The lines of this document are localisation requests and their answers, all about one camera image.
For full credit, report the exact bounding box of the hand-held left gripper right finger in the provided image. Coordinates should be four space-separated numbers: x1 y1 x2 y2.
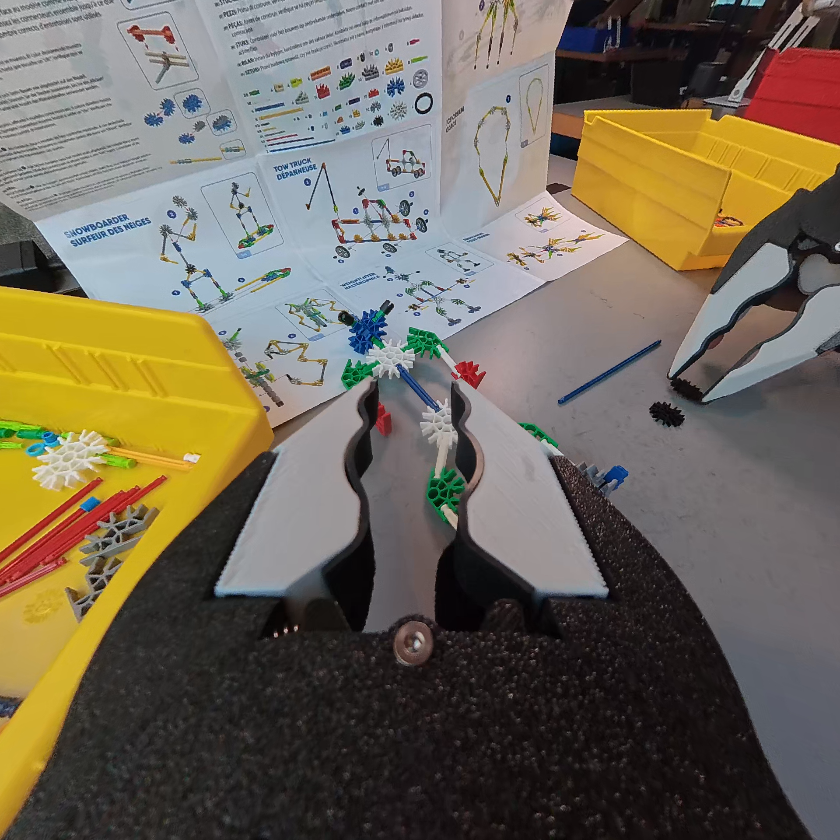
436 379 610 626

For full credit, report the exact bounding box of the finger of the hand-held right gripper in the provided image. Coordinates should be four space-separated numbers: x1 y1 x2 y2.
699 284 840 404
668 244 800 389

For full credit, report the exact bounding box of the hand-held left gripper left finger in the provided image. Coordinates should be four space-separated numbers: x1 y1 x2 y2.
214 379 380 630

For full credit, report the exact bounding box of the yellow bin with dark parts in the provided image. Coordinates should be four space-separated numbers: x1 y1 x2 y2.
571 108 840 271

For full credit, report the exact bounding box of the thin blue rod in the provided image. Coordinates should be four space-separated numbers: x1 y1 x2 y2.
558 339 662 406

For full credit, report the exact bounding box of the colourful construction toy figure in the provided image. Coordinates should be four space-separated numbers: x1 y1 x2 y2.
338 298 630 526

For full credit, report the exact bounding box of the red storage bin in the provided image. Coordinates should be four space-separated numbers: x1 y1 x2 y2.
742 47 840 148

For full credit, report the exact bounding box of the yellow rod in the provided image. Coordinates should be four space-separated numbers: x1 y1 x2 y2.
108 446 198 470

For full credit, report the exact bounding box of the white metal stand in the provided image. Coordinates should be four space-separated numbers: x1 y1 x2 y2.
705 3 824 106

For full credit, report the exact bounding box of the grey connector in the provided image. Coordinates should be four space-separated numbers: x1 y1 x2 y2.
80 535 135 568
98 505 160 546
64 558 126 621

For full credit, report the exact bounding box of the loose white snowflake connector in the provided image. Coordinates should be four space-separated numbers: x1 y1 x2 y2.
31 430 109 490

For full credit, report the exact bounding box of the bundle of red rods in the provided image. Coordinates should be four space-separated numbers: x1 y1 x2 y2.
0 476 168 598

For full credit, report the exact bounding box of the wooden table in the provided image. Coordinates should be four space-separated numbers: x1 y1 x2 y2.
551 98 588 155

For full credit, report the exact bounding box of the wooden shelf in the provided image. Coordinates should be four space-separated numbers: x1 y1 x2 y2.
554 47 670 63

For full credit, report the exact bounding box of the yellow bin with red rods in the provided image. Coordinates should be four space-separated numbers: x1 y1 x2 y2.
0 285 274 729

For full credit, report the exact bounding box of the blue storage bin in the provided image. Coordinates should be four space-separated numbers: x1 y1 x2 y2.
558 26 631 53

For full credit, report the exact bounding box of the folded paper instruction sheet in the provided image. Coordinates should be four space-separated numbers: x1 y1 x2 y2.
0 0 630 427

